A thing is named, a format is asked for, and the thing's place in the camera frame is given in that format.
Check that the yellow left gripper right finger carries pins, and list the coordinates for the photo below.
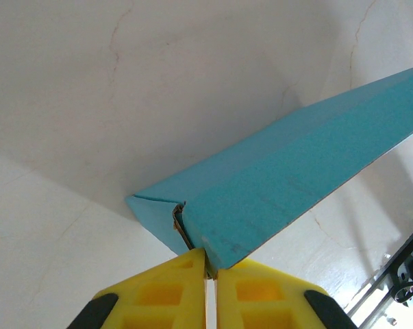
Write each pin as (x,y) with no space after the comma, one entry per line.
(261,298)

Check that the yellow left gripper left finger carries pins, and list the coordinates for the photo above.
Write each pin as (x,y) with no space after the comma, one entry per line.
(158,298)

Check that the teal and white paper box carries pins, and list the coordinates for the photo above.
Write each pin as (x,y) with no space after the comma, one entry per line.
(278,178)

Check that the aluminium front frame rail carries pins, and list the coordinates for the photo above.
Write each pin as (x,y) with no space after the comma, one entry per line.
(381,308)

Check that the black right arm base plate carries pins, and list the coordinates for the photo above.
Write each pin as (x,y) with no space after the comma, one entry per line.
(411,270)

